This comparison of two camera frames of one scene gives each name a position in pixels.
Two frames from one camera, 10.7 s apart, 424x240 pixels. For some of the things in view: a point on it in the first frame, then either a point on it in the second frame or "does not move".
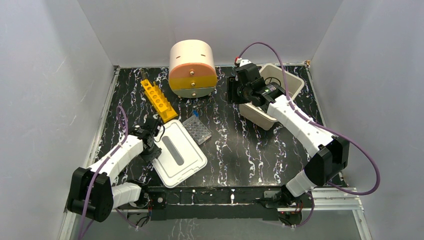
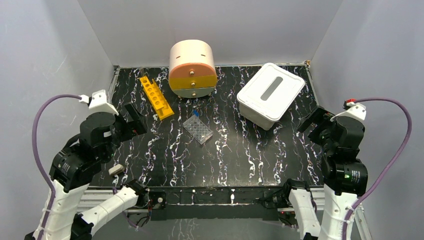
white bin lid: [180, 158] to [271, 91]
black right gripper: [232, 83] to [314, 117]
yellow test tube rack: [158, 101] does not move
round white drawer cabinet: [192, 73] does not move
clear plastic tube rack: [197, 129] does not move
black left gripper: [154, 153] to [129, 122]
